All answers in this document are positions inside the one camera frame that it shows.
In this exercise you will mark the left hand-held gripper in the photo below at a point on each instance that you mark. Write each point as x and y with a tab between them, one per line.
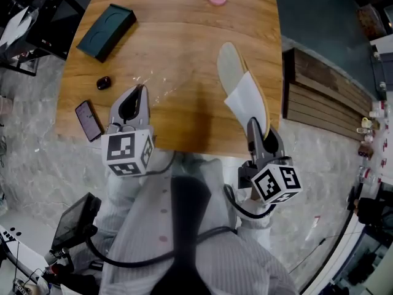
121	147

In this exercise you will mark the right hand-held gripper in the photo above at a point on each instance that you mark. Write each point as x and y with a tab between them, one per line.
276	183

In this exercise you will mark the clear plastic bag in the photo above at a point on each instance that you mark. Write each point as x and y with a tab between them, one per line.
159	94

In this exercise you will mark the white disposable slipper tan edge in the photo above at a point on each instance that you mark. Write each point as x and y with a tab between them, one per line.
266	109

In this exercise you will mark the white disposable slipper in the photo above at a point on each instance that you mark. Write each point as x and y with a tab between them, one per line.
230	69

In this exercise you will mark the person's left forearm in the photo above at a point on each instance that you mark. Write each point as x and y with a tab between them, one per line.
126	189

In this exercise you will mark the person's right forearm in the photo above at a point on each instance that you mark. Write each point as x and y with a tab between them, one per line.
255	229

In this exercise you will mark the black earbud case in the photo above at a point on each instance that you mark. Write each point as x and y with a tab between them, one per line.
103	82

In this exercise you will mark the dark smartphone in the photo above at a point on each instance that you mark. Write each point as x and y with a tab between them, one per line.
89	120

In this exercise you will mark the wooden slatted bench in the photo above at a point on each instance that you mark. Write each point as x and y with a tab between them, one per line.
325	97

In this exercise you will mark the black box with round recesses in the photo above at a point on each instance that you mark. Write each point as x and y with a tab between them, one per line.
106	32

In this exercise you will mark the yellow mug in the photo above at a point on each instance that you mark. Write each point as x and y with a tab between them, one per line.
366	123

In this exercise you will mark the person's black inner garment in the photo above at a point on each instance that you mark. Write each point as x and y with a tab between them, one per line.
188	214

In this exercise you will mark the row of small bottles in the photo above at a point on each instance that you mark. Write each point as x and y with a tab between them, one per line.
373	152

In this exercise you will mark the black metal shelf stand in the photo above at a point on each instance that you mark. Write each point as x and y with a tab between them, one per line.
58	20

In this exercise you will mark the person's white knit cardigan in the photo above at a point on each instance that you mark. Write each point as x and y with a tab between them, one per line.
239	266

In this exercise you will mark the small black monitor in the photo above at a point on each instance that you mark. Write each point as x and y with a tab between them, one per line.
75	223

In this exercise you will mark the white curved counter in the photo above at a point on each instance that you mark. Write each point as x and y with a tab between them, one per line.
344	244

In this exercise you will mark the white paper sheet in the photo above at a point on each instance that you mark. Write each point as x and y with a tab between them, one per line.
17	26

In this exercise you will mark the brown patterned basket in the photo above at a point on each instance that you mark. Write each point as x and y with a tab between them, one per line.
370	21

